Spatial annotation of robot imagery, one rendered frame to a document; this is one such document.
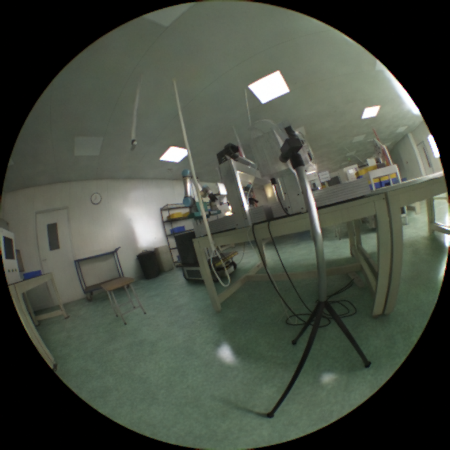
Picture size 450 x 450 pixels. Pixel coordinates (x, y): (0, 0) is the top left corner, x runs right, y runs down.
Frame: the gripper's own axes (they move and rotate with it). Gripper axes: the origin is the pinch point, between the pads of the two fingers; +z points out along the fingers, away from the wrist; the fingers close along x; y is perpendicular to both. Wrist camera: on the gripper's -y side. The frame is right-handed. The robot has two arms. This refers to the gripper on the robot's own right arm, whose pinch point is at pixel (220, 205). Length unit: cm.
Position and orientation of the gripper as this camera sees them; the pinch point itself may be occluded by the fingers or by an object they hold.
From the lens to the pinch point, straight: 193.6
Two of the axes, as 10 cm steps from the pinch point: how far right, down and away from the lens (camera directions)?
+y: -7.8, 6.3, 0.3
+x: -0.8, -0.5, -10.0
